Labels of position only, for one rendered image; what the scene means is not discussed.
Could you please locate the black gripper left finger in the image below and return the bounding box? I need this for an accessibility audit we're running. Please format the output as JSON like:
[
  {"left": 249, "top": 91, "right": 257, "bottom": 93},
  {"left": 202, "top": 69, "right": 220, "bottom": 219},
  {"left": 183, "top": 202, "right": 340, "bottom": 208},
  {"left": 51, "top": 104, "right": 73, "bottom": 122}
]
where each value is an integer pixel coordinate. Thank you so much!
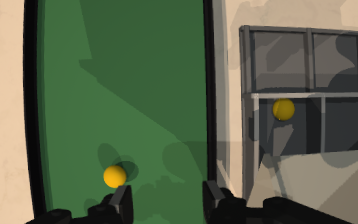
[{"left": 25, "top": 185, "right": 134, "bottom": 224}]

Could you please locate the yellow ball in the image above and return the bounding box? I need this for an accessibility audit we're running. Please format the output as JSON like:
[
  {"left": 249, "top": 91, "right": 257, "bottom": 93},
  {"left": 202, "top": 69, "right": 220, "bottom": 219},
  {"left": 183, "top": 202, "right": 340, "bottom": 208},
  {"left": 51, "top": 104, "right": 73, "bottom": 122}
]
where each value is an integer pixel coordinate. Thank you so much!
[
  {"left": 103, "top": 165, "right": 126, "bottom": 188},
  {"left": 272, "top": 98, "right": 295, "bottom": 120}
]

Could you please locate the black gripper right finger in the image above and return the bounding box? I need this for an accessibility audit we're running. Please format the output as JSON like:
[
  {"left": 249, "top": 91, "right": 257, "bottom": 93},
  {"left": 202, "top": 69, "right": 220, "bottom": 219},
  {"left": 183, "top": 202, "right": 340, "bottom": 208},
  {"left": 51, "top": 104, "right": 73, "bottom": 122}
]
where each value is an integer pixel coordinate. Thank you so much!
[{"left": 202, "top": 180, "right": 352, "bottom": 224}]

